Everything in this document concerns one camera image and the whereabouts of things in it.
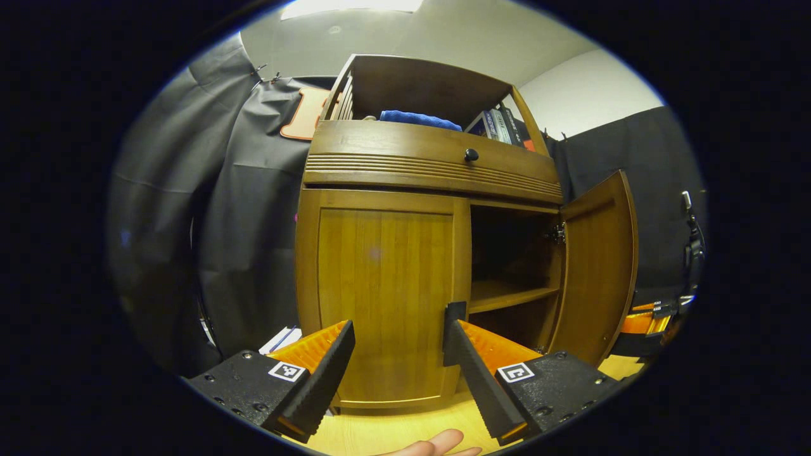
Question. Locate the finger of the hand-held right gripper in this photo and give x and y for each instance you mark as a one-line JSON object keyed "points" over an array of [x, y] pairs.
{"points": [[640, 323]]}

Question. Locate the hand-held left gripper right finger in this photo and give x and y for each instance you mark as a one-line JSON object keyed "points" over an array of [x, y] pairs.
{"points": [[481, 380]]}

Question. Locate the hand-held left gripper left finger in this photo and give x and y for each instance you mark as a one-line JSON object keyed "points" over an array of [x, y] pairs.
{"points": [[329, 373]]}

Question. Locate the wooden cabinet door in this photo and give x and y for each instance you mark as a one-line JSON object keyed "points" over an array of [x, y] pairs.
{"points": [[386, 285], [599, 272]]}

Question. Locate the wooden double-door shoe cabinet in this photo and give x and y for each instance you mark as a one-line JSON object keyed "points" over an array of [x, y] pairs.
{"points": [[418, 82]]}

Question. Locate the metal door hinge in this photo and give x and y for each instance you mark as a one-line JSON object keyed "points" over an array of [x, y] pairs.
{"points": [[557, 233]]}

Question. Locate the wooden cabinet drawer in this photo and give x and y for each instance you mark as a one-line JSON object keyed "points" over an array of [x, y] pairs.
{"points": [[393, 145]]}

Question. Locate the white and blue box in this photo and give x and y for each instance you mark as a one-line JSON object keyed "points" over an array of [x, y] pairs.
{"points": [[279, 339]]}

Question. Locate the wooden inner shelf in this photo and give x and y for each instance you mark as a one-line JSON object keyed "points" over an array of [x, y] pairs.
{"points": [[507, 294]]}

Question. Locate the black backdrop cloth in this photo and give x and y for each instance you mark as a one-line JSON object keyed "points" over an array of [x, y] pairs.
{"points": [[253, 209]]}

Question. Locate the black round drawer knob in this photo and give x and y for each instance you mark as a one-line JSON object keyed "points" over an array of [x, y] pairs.
{"points": [[471, 154]]}

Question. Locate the pale grey book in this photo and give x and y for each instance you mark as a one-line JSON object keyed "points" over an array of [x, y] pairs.
{"points": [[498, 126]]}

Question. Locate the dark blue book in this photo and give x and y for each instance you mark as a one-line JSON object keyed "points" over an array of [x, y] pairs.
{"points": [[480, 126]]}

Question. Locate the blue folded towel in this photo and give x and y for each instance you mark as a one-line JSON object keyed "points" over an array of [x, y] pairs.
{"points": [[418, 119]]}

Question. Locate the ceiling light panel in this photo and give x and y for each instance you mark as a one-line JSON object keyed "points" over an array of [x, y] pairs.
{"points": [[348, 6]]}

